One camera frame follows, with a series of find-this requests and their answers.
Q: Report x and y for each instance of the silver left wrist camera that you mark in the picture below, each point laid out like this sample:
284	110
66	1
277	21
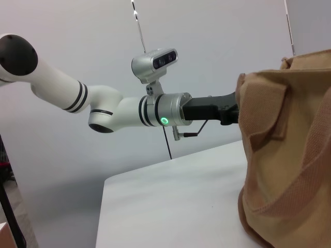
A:
152	64

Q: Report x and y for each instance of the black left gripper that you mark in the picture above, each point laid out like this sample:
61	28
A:
207	109

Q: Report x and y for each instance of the khaki canvas food bag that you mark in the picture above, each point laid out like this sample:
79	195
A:
287	160

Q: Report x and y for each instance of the black pole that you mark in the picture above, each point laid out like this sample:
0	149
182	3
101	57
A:
11	217

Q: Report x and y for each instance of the brown box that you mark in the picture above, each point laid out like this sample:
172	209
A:
5	236

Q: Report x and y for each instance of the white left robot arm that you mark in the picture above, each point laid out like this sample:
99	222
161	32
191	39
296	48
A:
103	103

